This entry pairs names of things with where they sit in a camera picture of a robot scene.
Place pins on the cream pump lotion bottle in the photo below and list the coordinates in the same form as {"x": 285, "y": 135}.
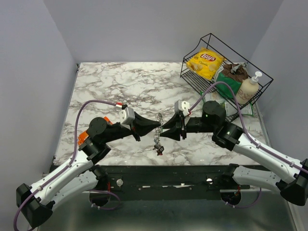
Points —
{"x": 248, "y": 88}

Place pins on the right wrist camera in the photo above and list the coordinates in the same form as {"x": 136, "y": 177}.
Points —
{"x": 182, "y": 107}

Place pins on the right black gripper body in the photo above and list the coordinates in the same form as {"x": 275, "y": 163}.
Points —
{"x": 196, "y": 125}

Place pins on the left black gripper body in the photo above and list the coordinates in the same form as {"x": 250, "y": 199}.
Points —
{"x": 119, "y": 133}

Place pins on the orange razor box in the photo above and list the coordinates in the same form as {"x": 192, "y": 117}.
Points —
{"x": 81, "y": 138}

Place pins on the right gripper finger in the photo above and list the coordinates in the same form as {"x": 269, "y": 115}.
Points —
{"x": 172, "y": 122}
{"x": 173, "y": 133}

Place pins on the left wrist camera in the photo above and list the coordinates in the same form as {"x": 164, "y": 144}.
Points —
{"x": 127, "y": 116}

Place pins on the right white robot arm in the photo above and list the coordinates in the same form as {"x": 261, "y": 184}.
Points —
{"x": 283, "y": 174}

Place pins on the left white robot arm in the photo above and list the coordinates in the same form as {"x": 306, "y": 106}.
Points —
{"x": 38, "y": 200}

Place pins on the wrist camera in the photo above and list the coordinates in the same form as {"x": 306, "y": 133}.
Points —
{"x": 182, "y": 107}
{"x": 127, "y": 116}

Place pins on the green brown snack bag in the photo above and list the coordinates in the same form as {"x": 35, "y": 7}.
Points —
{"x": 232, "y": 74}

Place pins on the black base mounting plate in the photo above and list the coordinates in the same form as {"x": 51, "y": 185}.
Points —
{"x": 134, "y": 183}

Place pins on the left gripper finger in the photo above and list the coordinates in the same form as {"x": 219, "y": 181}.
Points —
{"x": 143, "y": 122}
{"x": 140, "y": 131}

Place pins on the black wire basket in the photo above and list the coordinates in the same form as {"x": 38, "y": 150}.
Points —
{"x": 204, "y": 86}

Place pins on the green white snack packet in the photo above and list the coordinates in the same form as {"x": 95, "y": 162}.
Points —
{"x": 230, "y": 107}

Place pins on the yellow Lays chips bag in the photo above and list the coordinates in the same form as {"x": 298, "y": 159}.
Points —
{"x": 205, "y": 63}

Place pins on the metal disc with keyrings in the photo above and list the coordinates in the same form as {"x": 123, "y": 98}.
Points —
{"x": 158, "y": 130}

